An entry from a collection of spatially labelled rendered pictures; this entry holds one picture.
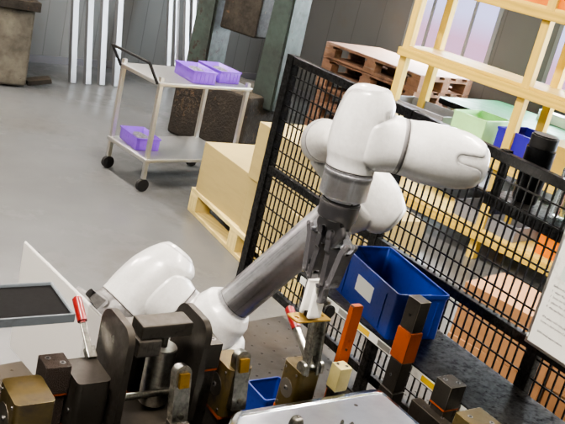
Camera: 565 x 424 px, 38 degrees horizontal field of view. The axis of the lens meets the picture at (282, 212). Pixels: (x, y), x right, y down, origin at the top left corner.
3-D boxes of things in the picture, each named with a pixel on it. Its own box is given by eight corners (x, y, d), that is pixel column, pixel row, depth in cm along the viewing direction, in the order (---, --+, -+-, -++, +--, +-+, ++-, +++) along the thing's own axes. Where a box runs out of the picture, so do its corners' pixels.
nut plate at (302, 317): (297, 323, 155) (298, 317, 154) (285, 314, 158) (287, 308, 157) (331, 320, 160) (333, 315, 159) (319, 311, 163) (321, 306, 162)
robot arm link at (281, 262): (165, 313, 236) (219, 368, 238) (145, 338, 221) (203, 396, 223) (365, 135, 210) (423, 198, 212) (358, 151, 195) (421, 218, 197)
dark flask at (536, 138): (525, 206, 210) (548, 139, 205) (504, 195, 216) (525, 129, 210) (544, 206, 215) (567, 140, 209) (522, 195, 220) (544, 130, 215)
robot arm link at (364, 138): (323, 169, 144) (396, 186, 145) (346, 82, 140) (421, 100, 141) (319, 155, 155) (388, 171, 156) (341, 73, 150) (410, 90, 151)
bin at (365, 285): (385, 340, 212) (398, 294, 208) (331, 285, 237) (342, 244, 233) (436, 339, 220) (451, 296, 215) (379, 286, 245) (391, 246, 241)
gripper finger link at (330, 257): (342, 229, 154) (347, 230, 153) (330, 285, 157) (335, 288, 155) (326, 228, 152) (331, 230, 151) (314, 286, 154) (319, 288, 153)
